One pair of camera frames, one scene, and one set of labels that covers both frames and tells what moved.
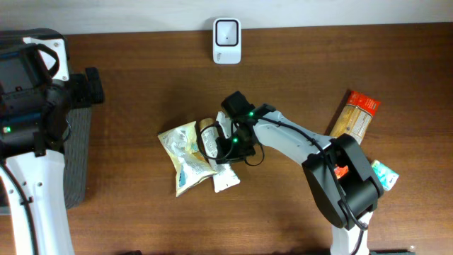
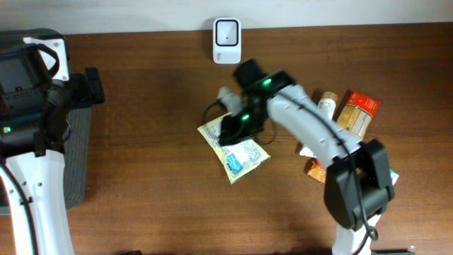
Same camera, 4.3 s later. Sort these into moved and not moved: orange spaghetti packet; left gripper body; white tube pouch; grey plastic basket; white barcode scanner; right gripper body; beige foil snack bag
Moved: right gripper body; white tube pouch; beige foil snack bag
Not moved: orange spaghetti packet; white barcode scanner; left gripper body; grey plastic basket
